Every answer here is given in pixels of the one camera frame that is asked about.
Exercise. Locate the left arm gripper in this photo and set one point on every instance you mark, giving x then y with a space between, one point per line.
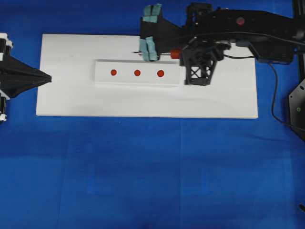
13 88

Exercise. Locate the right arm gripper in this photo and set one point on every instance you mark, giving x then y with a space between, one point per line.
199 55

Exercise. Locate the red handled soldering iron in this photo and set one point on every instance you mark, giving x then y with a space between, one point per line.
174 54

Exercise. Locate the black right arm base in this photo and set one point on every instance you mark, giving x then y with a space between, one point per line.
296 101

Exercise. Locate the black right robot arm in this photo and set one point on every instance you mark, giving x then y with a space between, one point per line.
208 33

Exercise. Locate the large white base board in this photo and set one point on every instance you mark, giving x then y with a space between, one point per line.
70 60

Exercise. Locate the small raised white plate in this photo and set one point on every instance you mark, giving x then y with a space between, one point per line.
137 72

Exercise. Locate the blue table cloth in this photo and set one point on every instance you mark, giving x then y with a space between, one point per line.
154 173

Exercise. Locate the black aluminium frame rail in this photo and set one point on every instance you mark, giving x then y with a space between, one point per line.
299 9

